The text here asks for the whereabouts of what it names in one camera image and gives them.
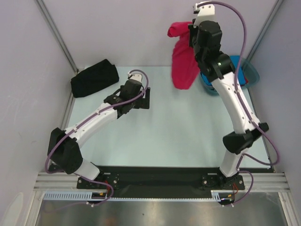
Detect pink t shirt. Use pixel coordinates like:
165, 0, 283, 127
167, 22, 200, 90

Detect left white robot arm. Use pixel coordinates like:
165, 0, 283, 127
47, 79, 147, 188

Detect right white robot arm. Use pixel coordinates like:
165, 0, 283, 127
188, 20, 269, 189

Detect folded black t shirt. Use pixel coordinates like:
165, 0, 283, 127
71, 59, 119, 98

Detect teal plastic basket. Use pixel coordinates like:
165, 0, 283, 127
198, 58, 260, 96

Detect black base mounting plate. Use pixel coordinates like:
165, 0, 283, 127
48, 163, 275, 199

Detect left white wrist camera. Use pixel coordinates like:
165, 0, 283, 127
128, 72, 143, 83

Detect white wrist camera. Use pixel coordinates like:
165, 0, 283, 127
193, 2, 215, 27
128, 72, 143, 83

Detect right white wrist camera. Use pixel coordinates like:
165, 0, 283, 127
193, 2, 215, 27

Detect right aluminium corner post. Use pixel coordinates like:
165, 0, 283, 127
247, 0, 284, 61

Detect aluminium corner post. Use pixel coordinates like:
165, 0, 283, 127
247, 0, 284, 61
34, 0, 79, 74

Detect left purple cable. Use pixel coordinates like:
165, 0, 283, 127
44, 69, 150, 209

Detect purple cable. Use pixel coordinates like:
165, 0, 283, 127
44, 69, 150, 209
197, 1, 281, 208

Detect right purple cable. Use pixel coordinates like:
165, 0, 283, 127
197, 1, 281, 208

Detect left aluminium corner post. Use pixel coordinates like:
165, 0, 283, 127
34, 0, 79, 74

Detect right slotted cable duct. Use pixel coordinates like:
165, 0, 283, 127
211, 190, 235, 202

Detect slotted cable duct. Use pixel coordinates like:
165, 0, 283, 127
44, 191, 107, 201
211, 190, 235, 202

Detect left slotted cable duct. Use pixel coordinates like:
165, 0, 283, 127
44, 191, 107, 201

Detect aluminium front frame rail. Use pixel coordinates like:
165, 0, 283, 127
33, 172, 290, 192

